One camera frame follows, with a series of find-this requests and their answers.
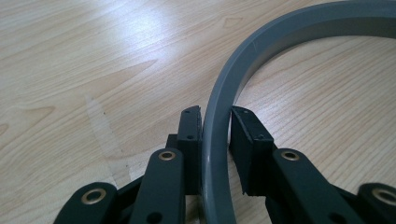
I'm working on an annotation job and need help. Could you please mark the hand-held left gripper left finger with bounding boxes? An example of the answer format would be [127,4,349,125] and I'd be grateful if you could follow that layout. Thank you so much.
[164,105,204,196]

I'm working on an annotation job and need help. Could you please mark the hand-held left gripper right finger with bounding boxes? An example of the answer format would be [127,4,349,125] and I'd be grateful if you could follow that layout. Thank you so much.
[229,105,276,198]

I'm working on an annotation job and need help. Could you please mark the grey plastic bin rim ring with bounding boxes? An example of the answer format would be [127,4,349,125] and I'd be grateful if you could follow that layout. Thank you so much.
[200,0,396,224]

